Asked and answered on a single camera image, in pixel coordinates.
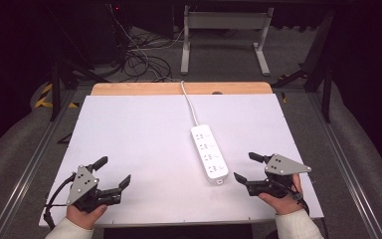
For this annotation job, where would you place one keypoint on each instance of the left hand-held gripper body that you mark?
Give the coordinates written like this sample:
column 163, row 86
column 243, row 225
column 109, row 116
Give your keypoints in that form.
column 83, row 184

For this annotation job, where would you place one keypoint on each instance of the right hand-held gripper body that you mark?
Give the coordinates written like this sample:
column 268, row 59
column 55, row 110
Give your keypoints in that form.
column 283, row 166

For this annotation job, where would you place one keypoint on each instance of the person's left hand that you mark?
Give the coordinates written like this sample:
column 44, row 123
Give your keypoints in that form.
column 85, row 219

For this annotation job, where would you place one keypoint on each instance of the person's right hand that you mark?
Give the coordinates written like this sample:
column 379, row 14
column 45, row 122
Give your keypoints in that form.
column 286, row 206

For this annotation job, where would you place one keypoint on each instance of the white power strip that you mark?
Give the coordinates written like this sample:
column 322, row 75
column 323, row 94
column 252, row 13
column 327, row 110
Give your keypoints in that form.
column 209, row 154

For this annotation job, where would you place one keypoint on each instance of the yellow black hazard tape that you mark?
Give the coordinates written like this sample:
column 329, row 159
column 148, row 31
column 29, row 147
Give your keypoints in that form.
column 43, row 101

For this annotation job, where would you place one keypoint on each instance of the black metal stand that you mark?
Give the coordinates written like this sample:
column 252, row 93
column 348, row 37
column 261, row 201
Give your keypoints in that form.
column 326, row 89
column 55, row 89

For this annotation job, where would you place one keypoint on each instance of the black equipment box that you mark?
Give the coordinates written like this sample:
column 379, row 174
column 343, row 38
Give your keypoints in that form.
column 107, row 33

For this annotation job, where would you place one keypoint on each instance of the aluminium floor rail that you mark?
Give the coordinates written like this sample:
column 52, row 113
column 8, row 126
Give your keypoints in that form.
column 30, row 169
column 344, row 166

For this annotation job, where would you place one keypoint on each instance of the white metal table frame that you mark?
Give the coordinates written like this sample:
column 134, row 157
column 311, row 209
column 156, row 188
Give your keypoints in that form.
column 225, row 20

